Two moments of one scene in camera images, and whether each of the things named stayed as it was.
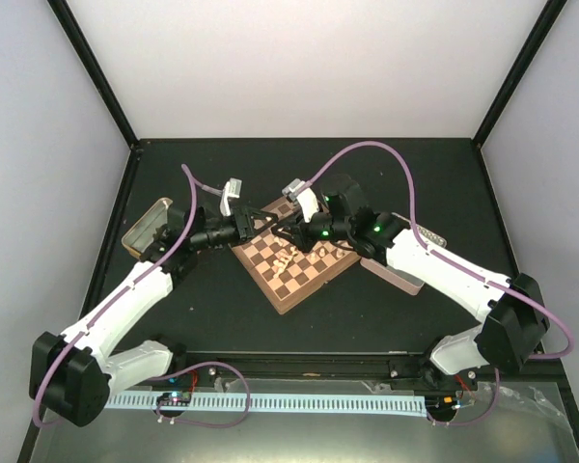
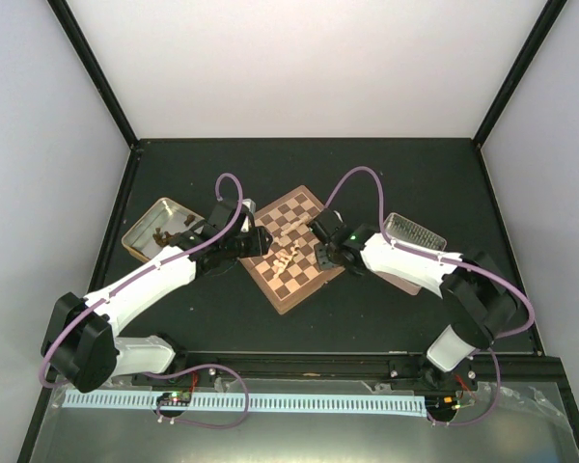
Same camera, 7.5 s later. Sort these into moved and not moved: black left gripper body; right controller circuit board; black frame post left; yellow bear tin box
Moved: black left gripper body
Not moved: black frame post left; right controller circuit board; yellow bear tin box
